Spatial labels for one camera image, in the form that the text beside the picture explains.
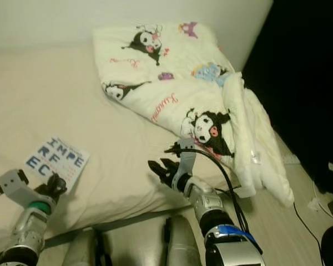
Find white book blue letters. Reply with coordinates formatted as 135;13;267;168
24;137;90;192

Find silver left robot leg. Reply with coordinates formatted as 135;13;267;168
61;227;106;266

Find silver robot leg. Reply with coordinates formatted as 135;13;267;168
164;215;203;266
61;227;106;266

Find silver right robot leg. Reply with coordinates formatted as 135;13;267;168
164;215;203;266

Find cream sheet bed mattress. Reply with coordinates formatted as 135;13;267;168
0;42;295;261

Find cream cartoon print blanket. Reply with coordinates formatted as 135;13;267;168
92;22;295;207

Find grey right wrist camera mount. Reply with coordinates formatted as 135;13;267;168
175;137;196;189

